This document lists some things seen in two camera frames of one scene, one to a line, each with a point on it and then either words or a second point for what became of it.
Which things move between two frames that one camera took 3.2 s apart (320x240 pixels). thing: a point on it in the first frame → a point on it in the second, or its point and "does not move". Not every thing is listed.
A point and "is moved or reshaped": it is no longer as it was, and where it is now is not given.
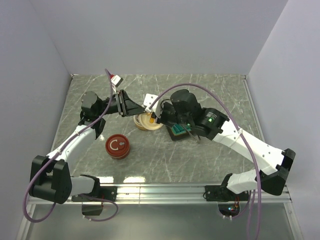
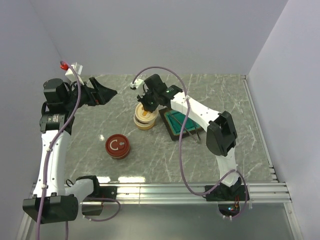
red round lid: [117, 145] does not move
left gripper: [126, 107] → [103, 96]
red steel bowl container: [117, 146] does not move
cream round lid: [144, 121] is moved or reshaped
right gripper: [165, 105] → [142, 100]
